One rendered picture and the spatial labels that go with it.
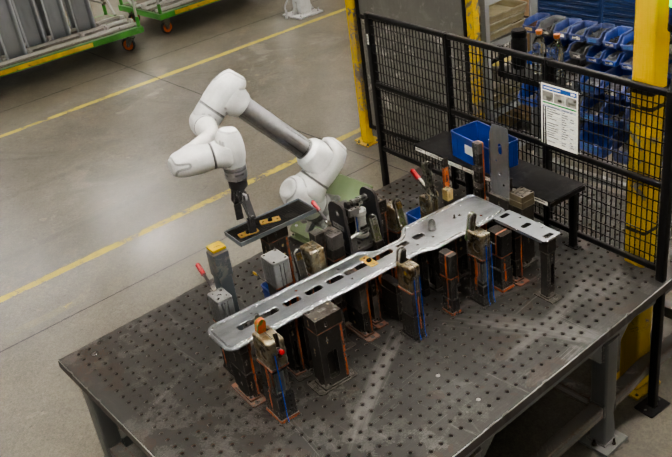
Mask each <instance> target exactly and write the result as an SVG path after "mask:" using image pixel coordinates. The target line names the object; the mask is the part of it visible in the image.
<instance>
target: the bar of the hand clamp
mask: <svg viewBox="0 0 672 457"><path fill-rule="evenodd" d="M421 167H422V172H423V177H424V183H425V188H426V193H428V194H429V195H430V197H431V192H430V190H431V191H432V192H433V193H434V196H433V198H437V196H436V190H435V185H434V179H433V174H432V169H433V168H434V164H433V163H430V161H428V160H427V161H424V162H422V163H421ZM431 200H432V197H431ZM431 200H430V201H431Z"/></svg>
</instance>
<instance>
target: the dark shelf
mask: <svg viewBox="0 0 672 457"><path fill-rule="evenodd" d="M413 146H414V150H415V151H418V152H420V153H423V154H425V155H427V156H430V157H432V158H435V159H437V160H440V161H442V159H443V158H445V157H448V164H449V165H451V166H453V167H456V168H458V169H460V170H463V171H465V172H467V173H470V174H472V175H474V170H473V169H472V166H473V165H471V164H469V163H467V162H465V161H463V160H461V159H459V158H457V157H455V156H453V151H452V136H451V133H450V132H448V131H443V132H441V133H439V134H437V135H434V136H432V137H430V138H428V139H425V140H423V141H421V142H419V143H416V144H414V145H413ZM510 177H511V178H512V182H513V189H512V191H513V190H515V189H517V188H519V187H524V188H526V189H529V190H531V191H534V197H535V198H534V200H535V201H536V202H538V203H540V204H543V205H545V206H547V207H550V208H552V207H554V206H556V205H558V204H560V203H561V202H563V201H565V200H567V199H569V198H571V197H572V196H574V195H576V194H578V193H580V192H582V191H583V190H585V184H584V183H581V182H579V181H576V180H573V179H571V178H568V177H566V176H563V175H560V174H558V173H555V172H552V171H550V170H547V169H545V168H542V167H539V166H537V165H534V164H532V163H529V162H526V161H524V160H521V159H518V165H516V166H514V167H511V168H510Z"/></svg>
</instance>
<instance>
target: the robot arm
mask: <svg viewBox="0 0 672 457"><path fill-rule="evenodd" d="M245 87H246V80H245V78H244V77H243V76H241V75H240V74H238V73H236V72H234V71H232V70H231V69H227V70H224V71H222V72H221V73H220V74H218V75H217V76H216V77H215V78H214V79H213V81H212V82H211V83H210V84H209V86H208V87H207V89H206V90H205V92H204V93H203V95H202V97H201V99H200V100H199V102H198V104H197V105H196V107H195V109H194V111H193V112H192V113H191V115H190V118H189V125H190V128H191V130H192V131H193V133H194V134H195V135H196V136H197V137H196V138H195V139H194V140H192V141H191V142H190V143H188V144H187V145H185V146H183V147H182V148H181V149H179V150H178V151H176V152H174V153H173V154H172V155H171V156H170V157H169V159H168V167H169V170H170V172H171V173H172V174H173V175H174V176H176V177H182V178H183V177H192V176H196V175H200V174H203V173H206V172H209V171H211V170H214V169H217V168H223V170H224V175H225V179H226V180H227V181H228V185H229V189H230V190H231V201H233V204H234V205H233V206H234V210H235V215H236V220H240V219H243V218H244V216H243V212H242V207H241V204H242V206H243V208H244V210H245V213H246V215H247V217H248V218H247V219H246V220H247V223H248V228H249V233H250V234H251V233H254V232H257V228H256V223H255V218H256V215H255V213H254V210H253V207H252V204H251V201H250V198H249V194H247V193H246V191H245V188H246V187H247V186H248V181H247V176H248V172H247V167H246V151H245V146H244V142H243V139H242V137H241V134H240V133H239V131H238V130H237V129H236V128H235V127H232V126H227V127H222V128H220V129H218V126H219V124H220V123H221V122H222V120H223V119H224V117H225V116H226V115H228V116H232V117H238V118H240V119H241V120H243V121H244V122H246V123H247V124H249V125H250V126H252V127H253V128H254V129H256V130H257V131H259V132H260V133H262V134H263V135H265V136H266V137H268V138H269V139H271V140H272V141H274V142H275V143H277V144H278V145H280V146H281V147H282V148H284V149H285V150H287V151H288V152H290V153H291V154H293V155H294V156H296V157H297V162H298V164H299V165H300V166H301V167H302V170H301V171H300V172H299V173H298V174H296V175H293V176H290V177H288V178H287V179H285V180H284V182H283V183H282V185H281V187H280V191H279V193H280V197H281V199H282V201H283V203H284V204H286V203H288V202H290V201H293V200H295V199H297V198H299V199H301V200H303V201H305V202H306V203H308V204H310V205H311V206H312V204H311V201H312V200H314V201H315V202H316V203H317V205H318V206H319V207H320V209H321V212H322V213H323V214H324V216H325V217H326V218H327V220H330V218H329V211H328V203H329V202H330V201H333V200H335V201H337V202H339V201H340V196H339V195H331V194H328V193H326V192H327V189H328V188H329V186H330V185H331V184H332V183H333V181H334V180H335V179H336V177H337V176H338V174H339V172H340V171H341V169H342V167H343V165H344V163H345V160H346V155H347V152H346V147H345V146H344V145H343V144H341V143H340V142H339V141H338V140H336V139H335V138H333V137H325V138H323V139H322V140H320V139H317V138H311V139H307V138H306V137H304V136H303V135H302V134H300V133H299V132H297V131H296V130H294V129H293V128H292V127H290V126H289V125H287V124H286V123H284V122H283V121H282V120H280V119H279V118H277V117H276V116H275V115H273V114H272V113H271V112H269V111H268V110H266V109H265V108H263V107H262V106H261V105H259V104H258V103H256V102H255V101H253V100H252V99H251V98H250V96H249V93H248V92H247V91H246V89H245ZM300 222H301V223H307V225H306V229H305V232H308V233H309V231H311V230H313V229H314V227H315V226H318V227H321V228H322V229H325V228H327V226H326V224H325V221H324V219H323V218H322V216H321V215H320V214H319V212H317V213H314V214H312V215H310V216H308V217H306V218H304V219H301V220H300Z"/></svg>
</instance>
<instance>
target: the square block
mask: <svg viewBox="0 0 672 457"><path fill-rule="evenodd" d="M534 198H535V197H534V191H531V190H529V189H526V188H524V187H519V188H517V189H515V190H513V191H511V192H510V193H509V204H510V210H512V211H514V212H516V213H518V214H521V215H523V216H525V217H527V218H530V219H532V220H534V203H535V200H534ZM533 257H535V244H534V240H533V239H530V238H528V237H526V236H524V235H523V236H522V265H523V269H525V268H526V267H528V266H530V265H532V264H533V263H535V262H536V259H534V258H533Z"/></svg>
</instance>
